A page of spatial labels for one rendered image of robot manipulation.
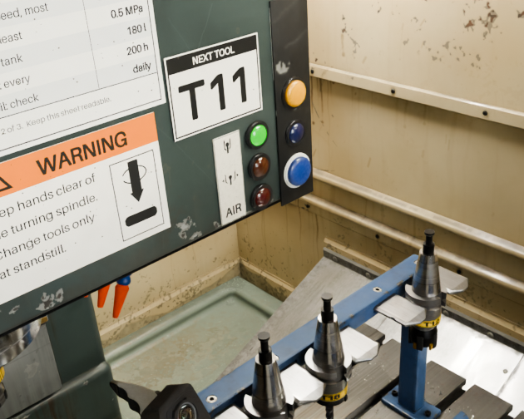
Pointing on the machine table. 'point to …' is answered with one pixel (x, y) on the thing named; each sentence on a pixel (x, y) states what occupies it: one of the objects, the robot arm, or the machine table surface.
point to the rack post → (411, 383)
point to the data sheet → (64, 68)
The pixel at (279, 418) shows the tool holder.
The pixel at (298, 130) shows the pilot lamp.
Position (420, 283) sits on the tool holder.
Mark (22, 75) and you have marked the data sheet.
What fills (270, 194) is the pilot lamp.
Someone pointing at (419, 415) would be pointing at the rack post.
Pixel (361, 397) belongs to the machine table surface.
